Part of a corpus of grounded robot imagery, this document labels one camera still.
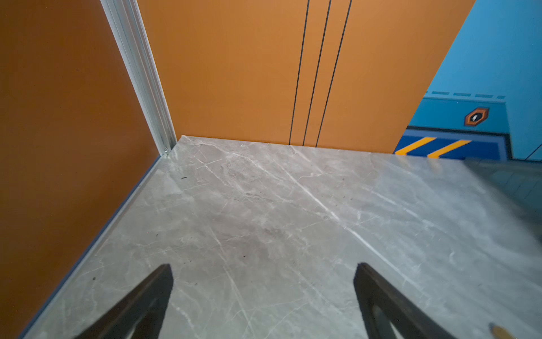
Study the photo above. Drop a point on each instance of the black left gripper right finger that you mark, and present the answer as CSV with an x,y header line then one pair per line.
x,y
387,312

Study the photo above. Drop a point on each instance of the aluminium left corner post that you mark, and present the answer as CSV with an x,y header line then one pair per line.
x,y
126,23

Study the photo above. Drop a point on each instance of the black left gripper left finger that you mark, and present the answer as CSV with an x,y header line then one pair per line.
x,y
141,313

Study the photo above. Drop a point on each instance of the grey plastic organizer box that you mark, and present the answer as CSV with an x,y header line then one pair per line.
x,y
519,181

